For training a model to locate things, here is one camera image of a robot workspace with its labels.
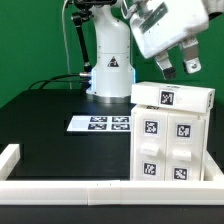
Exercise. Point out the white cabinet body box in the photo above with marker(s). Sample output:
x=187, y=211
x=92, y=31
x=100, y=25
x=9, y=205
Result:
x=167, y=145

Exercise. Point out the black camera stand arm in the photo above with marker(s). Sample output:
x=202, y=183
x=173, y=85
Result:
x=79, y=18

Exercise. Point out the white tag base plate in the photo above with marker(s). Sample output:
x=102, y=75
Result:
x=80, y=123

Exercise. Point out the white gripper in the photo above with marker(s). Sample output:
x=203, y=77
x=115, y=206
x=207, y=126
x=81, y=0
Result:
x=158, y=25

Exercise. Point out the white U-shaped fence frame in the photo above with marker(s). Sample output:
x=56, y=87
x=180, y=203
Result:
x=208, y=191

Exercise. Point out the white cabinet door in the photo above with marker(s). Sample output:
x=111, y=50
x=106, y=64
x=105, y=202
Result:
x=148, y=143
x=185, y=138

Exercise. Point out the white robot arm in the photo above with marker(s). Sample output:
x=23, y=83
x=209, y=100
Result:
x=113, y=75

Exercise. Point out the white cabinet top block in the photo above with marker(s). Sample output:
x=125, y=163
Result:
x=177, y=97

